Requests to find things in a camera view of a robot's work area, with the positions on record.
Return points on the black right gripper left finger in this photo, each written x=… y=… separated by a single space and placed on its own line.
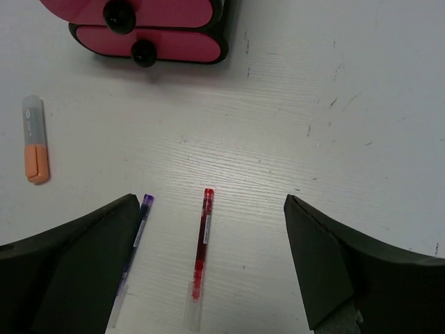
x=65 y=280

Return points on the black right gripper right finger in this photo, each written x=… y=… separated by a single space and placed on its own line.
x=353 y=283

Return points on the orange highlighter pen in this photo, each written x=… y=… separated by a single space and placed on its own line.
x=36 y=161

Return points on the black drawer cabinet shell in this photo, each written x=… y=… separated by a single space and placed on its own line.
x=143 y=53

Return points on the pink drawer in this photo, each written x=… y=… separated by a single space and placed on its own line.
x=182 y=46
x=169 y=14

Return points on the pink bottom drawer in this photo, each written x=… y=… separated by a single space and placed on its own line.
x=182 y=46

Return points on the purple gel pen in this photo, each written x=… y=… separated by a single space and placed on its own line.
x=145 y=209

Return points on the red gel pen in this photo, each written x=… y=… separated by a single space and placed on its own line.
x=193 y=311

